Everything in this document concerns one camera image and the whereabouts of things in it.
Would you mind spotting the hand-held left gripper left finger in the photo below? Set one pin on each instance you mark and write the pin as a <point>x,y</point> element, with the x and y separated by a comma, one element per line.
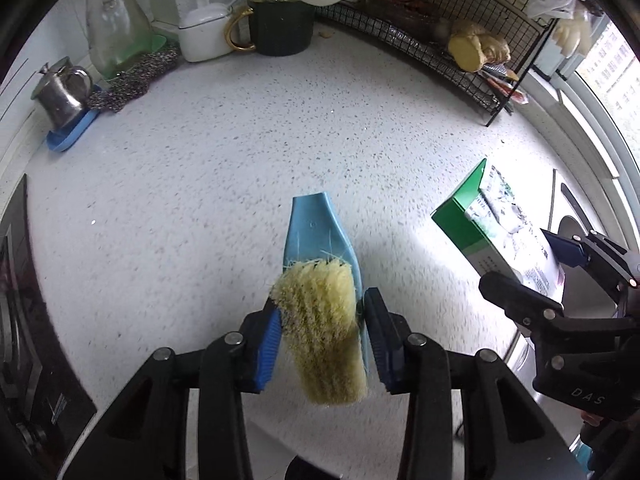
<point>267,350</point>

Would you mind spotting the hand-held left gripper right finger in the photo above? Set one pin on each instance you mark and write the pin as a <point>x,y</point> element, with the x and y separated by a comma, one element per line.
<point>380,345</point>

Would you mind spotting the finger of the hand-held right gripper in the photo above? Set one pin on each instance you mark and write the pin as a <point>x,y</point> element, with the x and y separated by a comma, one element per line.
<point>565,247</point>
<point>515,295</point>

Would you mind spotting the blue brush with yellow bristles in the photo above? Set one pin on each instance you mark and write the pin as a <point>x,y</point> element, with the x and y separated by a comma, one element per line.
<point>320,320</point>

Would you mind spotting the green and white carton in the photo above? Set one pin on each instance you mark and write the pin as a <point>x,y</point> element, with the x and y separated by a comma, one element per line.
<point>465,225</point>

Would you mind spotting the person's right hand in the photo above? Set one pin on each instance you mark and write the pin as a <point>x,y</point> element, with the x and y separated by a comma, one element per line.
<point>592,417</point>

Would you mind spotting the steel sink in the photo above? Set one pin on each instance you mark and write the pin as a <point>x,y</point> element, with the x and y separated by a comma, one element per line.
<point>520,360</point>

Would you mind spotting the red seasoning packets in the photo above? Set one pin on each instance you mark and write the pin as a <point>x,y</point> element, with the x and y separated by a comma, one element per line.
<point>505,85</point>

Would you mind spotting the pale rubber gloves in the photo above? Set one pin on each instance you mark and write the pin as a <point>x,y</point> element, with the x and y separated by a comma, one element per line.
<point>572,35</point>

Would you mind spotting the ginger root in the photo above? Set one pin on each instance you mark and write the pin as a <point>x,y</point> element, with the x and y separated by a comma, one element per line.
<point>475,45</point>

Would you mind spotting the black gas stove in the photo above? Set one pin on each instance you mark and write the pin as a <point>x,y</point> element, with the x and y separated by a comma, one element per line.
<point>20,320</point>

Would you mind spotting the blue plastic tray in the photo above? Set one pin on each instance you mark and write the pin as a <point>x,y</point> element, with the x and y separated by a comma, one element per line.
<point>70,137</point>

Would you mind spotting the bag of dried chilies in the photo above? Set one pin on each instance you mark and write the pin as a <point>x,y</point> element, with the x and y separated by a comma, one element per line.
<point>400,5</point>

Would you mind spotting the steel wool scrubbers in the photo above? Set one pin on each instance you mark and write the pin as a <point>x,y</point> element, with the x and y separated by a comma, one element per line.
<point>130,80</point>

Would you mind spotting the white ceramic lidded pot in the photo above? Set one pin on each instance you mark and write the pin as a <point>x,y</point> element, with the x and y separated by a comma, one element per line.
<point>205,35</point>

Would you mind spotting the green plastic dish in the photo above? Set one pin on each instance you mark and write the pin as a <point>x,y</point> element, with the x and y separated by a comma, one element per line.
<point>157,42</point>

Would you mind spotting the steel teapot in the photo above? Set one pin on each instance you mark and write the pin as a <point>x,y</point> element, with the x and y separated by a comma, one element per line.
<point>62,95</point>

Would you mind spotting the glass carafe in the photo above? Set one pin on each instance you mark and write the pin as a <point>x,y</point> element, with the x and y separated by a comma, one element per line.
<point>117,25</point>

